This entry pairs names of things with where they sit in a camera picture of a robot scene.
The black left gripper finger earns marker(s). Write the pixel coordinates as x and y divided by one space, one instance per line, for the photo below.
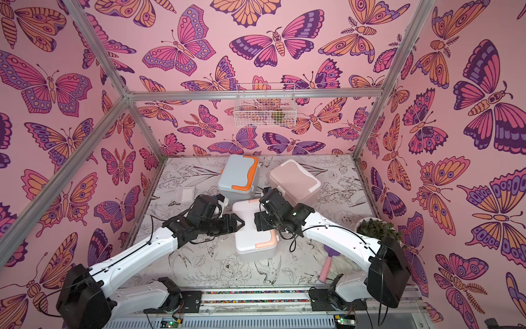
233 220
232 229

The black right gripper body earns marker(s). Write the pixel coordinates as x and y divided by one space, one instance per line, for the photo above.
267 218

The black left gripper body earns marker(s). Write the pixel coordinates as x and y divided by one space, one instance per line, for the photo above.
205 229

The white and peach first aid box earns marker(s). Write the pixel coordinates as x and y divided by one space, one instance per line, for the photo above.
253 244

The pink first aid box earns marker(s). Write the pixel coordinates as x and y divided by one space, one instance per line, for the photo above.
295 183

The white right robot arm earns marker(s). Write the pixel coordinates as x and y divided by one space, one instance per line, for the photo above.
384 271

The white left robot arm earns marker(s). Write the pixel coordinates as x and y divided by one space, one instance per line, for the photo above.
93 296

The grey and orange first aid box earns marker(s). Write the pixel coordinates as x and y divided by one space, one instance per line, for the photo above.
239 178

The purple and pink brush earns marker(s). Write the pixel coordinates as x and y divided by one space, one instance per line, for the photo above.
331 253

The potted green plant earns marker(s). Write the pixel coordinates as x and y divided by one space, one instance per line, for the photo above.
377 228

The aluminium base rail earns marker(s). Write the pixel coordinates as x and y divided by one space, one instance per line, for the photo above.
285 307

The white wire basket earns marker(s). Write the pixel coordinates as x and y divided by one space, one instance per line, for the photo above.
263 104

